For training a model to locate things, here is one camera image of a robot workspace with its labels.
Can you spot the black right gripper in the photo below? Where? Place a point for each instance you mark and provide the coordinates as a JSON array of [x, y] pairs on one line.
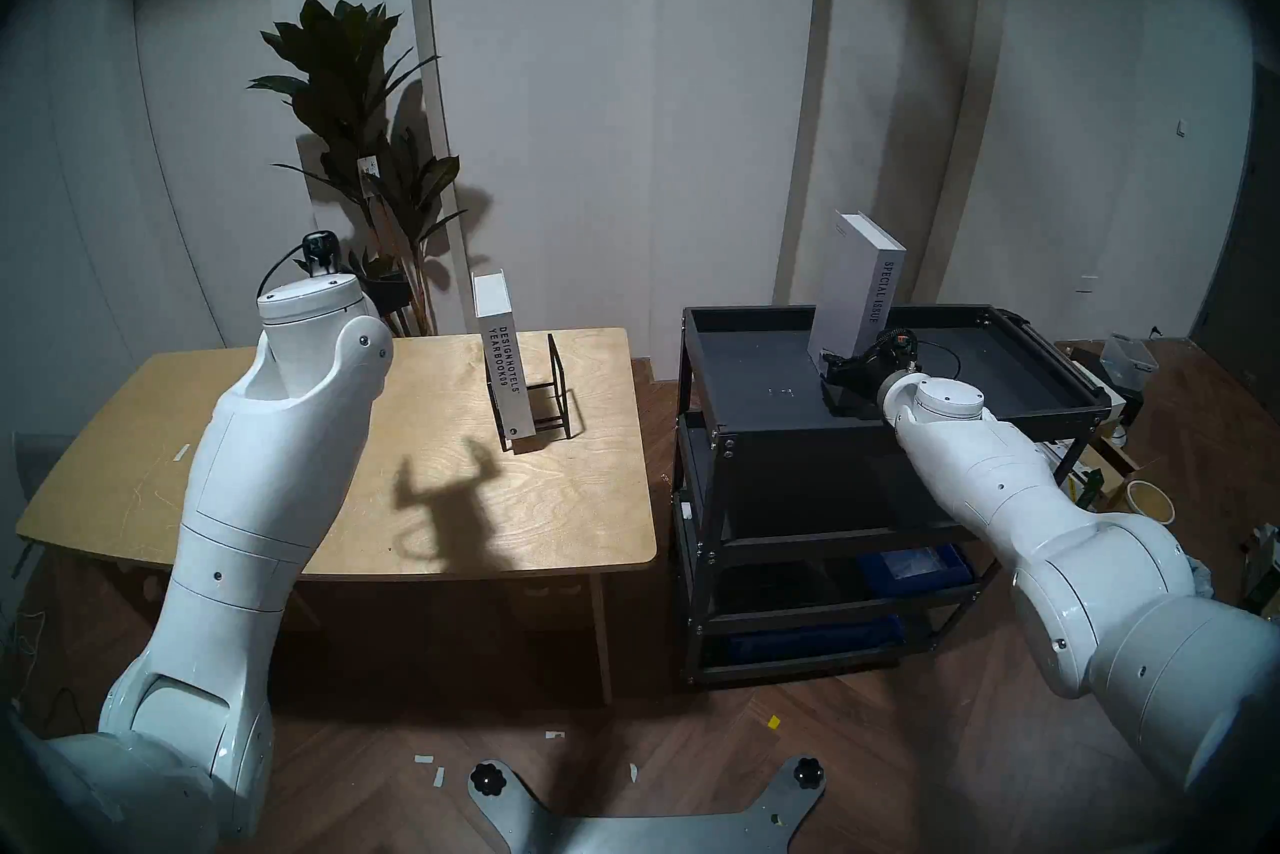
[[882, 362]]

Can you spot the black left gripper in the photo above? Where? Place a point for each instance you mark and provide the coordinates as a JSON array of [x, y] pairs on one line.
[[390, 290]]

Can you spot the white Special Issue book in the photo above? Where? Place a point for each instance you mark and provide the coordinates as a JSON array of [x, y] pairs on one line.
[[845, 302]]

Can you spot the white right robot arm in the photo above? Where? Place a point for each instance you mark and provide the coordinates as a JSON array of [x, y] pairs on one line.
[[1000, 472]]

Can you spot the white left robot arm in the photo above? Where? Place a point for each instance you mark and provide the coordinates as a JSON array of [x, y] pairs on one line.
[[270, 482]]

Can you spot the black three-tier utility cart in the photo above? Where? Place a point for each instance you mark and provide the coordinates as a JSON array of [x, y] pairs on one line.
[[770, 362]]

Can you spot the white Design Hotels Yearbook book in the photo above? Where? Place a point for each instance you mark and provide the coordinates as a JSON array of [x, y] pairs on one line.
[[505, 362]]

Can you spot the blue plastic bin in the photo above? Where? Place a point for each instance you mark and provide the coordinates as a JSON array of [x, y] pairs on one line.
[[920, 565]]

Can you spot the tall green potted plant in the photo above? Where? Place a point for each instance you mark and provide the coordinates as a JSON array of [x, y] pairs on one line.
[[345, 62]]

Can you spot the light wooden table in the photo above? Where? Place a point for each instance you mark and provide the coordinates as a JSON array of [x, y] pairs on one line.
[[480, 512]]

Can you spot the white rectangular box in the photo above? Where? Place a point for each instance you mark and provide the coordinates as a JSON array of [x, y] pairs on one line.
[[1105, 382]]

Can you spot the brown cardboard box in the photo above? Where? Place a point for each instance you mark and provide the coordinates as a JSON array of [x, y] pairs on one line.
[[1110, 462]]

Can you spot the clear plastic storage box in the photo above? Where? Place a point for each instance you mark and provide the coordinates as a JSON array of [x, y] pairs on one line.
[[1130, 360]]

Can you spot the yellow plastic bucket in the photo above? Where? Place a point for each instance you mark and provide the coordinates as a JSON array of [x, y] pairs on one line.
[[1150, 500]]

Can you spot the black star knob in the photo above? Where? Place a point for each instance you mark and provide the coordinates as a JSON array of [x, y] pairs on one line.
[[806, 773], [487, 779]]

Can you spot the dark door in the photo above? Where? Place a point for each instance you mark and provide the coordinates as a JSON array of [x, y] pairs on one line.
[[1250, 262]]

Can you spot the dark clutter pile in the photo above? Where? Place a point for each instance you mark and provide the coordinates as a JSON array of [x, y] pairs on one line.
[[1262, 572]]

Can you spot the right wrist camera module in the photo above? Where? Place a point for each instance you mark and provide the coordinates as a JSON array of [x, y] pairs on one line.
[[905, 340]]

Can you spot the grey metal robot base plate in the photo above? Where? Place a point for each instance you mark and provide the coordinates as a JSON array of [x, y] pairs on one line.
[[640, 837]]

